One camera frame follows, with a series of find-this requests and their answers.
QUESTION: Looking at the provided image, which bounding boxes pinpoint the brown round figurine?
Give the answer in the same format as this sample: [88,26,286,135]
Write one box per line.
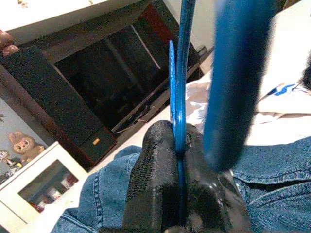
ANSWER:
[0,30,20,56]

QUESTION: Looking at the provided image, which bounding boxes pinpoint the small glass trophy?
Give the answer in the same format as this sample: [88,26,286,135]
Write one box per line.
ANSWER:
[0,150,12,166]

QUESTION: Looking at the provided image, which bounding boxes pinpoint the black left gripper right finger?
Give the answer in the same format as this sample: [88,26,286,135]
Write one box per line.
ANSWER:
[182,123,253,233]

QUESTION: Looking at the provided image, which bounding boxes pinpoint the white table with black legs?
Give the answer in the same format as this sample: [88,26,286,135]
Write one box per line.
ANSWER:
[87,0,311,175]

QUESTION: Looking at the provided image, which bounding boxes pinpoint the beige plush toy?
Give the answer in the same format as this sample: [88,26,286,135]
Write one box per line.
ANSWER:
[8,131,46,163]

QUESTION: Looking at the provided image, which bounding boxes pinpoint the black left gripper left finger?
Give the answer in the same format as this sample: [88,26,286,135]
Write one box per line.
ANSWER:
[122,120,182,231]

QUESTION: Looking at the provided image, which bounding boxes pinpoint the blue denim jeans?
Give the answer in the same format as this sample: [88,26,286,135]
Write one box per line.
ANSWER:
[50,135,311,233]

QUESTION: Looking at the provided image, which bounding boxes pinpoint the blue plastic hanger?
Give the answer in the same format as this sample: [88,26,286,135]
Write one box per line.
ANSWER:
[169,0,274,220]

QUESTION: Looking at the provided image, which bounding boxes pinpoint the tall black speaker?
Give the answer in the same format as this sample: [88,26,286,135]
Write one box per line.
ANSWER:
[0,45,117,168]

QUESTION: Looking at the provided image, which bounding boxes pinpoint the white glass-door cabinet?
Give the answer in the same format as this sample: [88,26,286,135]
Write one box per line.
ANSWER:
[0,141,88,225]

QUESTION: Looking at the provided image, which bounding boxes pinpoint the small shiny ornament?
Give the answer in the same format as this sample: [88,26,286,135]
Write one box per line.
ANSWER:
[0,166,17,182]

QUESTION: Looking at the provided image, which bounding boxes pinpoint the red white bottle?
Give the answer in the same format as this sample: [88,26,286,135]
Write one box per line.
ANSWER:
[62,173,77,187]
[47,189,61,201]
[30,200,44,211]

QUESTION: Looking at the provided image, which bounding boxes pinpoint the dark TV stand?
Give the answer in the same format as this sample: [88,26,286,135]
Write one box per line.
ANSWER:
[21,0,214,134]

